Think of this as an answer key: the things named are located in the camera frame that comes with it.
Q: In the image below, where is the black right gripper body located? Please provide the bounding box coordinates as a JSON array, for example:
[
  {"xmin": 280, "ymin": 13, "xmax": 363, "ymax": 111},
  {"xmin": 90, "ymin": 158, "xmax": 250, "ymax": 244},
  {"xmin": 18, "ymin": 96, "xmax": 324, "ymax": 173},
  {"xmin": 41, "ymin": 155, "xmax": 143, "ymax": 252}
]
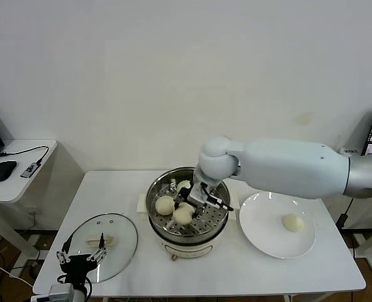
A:
[{"xmin": 179, "ymin": 187, "xmax": 206, "ymax": 213}]

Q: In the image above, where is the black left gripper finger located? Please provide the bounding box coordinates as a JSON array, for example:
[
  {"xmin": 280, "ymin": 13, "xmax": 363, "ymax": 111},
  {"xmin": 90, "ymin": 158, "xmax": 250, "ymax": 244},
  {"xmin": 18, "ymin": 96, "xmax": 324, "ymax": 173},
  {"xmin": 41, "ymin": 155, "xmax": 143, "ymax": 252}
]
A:
[
  {"xmin": 55, "ymin": 235, "xmax": 74, "ymax": 264},
  {"xmin": 87, "ymin": 232, "xmax": 108, "ymax": 263}
]

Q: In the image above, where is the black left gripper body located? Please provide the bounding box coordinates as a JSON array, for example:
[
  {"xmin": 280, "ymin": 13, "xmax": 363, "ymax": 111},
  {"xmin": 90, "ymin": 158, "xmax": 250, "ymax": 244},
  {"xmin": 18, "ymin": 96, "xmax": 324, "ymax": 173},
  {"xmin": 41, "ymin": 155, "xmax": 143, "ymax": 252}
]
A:
[{"xmin": 60, "ymin": 255, "xmax": 98, "ymax": 284}]

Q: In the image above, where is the glass lid with white handle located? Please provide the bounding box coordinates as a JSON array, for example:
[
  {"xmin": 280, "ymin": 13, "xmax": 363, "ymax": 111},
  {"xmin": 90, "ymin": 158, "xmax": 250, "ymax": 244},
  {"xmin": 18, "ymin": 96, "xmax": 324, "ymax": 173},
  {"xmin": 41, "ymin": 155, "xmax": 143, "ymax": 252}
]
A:
[{"xmin": 62, "ymin": 213, "xmax": 138, "ymax": 285}]

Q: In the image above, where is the perforated steel steamer basket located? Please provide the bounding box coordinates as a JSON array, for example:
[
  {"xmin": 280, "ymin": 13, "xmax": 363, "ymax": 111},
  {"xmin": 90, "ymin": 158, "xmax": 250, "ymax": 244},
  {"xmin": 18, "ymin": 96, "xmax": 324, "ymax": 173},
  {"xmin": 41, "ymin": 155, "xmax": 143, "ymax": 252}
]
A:
[{"xmin": 145, "ymin": 167, "xmax": 231, "ymax": 237}]

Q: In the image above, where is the white electric cooker pot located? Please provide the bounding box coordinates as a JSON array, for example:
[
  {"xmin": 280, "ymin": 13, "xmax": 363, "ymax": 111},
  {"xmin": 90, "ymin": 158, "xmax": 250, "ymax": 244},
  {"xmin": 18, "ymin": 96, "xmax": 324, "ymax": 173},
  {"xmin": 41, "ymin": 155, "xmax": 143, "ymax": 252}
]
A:
[{"xmin": 137, "ymin": 191, "xmax": 240, "ymax": 262}]

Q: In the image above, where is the round white plate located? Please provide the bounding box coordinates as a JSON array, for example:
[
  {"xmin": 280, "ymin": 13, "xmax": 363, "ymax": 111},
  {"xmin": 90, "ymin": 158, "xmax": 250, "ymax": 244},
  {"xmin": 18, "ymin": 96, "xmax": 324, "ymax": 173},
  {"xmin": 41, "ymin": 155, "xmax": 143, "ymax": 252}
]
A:
[{"xmin": 238, "ymin": 191, "xmax": 316, "ymax": 260}]

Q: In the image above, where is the white side desk with mouse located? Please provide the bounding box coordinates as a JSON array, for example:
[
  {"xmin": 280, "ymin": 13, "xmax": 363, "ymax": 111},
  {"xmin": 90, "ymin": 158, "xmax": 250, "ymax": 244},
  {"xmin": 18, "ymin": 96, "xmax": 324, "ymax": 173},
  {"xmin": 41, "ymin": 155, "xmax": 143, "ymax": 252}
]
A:
[{"xmin": 0, "ymin": 140, "xmax": 58, "ymax": 264}]

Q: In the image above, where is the small grey usb hub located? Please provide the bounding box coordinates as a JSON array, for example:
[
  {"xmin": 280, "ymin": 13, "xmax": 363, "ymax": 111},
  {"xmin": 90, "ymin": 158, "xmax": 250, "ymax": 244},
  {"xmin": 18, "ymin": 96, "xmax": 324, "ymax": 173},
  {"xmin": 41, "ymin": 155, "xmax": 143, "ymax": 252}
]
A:
[{"xmin": 20, "ymin": 162, "xmax": 39, "ymax": 180}]

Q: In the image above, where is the black computer mouse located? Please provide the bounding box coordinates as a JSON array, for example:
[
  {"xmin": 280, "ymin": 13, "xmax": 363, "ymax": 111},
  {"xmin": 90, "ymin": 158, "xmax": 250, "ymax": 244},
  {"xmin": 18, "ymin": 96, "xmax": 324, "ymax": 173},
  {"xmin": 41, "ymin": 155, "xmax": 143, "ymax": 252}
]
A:
[{"xmin": 0, "ymin": 161, "xmax": 18, "ymax": 182}]

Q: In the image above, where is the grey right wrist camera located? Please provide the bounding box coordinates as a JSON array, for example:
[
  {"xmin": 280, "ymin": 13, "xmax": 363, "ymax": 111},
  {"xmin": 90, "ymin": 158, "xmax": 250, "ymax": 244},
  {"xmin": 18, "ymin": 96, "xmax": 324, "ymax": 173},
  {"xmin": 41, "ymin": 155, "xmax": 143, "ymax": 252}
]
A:
[{"xmin": 188, "ymin": 184, "xmax": 209, "ymax": 205}]

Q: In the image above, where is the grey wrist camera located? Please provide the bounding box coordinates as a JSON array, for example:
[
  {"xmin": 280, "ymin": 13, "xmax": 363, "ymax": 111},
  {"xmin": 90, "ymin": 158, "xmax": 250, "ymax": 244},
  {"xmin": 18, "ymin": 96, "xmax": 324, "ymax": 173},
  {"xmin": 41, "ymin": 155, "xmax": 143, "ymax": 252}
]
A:
[
  {"xmin": 188, "ymin": 184, "xmax": 209, "ymax": 205},
  {"xmin": 48, "ymin": 282, "xmax": 75, "ymax": 301}
]

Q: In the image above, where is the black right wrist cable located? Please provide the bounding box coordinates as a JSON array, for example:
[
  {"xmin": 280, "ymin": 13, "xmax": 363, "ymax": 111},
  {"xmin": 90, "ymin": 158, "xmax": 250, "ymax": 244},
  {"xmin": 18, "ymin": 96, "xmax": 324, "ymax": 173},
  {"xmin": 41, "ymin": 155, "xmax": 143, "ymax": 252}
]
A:
[{"xmin": 203, "ymin": 187, "xmax": 234, "ymax": 211}]

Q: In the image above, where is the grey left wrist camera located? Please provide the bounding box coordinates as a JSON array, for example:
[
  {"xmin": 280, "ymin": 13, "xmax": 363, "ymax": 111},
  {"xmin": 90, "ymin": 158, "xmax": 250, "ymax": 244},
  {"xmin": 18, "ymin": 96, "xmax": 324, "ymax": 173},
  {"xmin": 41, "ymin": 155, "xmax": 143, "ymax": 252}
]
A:
[{"xmin": 48, "ymin": 282, "xmax": 75, "ymax": 301}]

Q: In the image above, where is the black usb hub cable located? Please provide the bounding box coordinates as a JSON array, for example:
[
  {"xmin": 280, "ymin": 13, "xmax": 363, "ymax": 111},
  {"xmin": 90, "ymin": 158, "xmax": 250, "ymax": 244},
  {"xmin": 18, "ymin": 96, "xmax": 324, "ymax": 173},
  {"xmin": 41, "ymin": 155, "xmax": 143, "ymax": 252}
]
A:
[{"xmin": 0, "ymin": 146, "xmax": 50, "ymax": 167}]

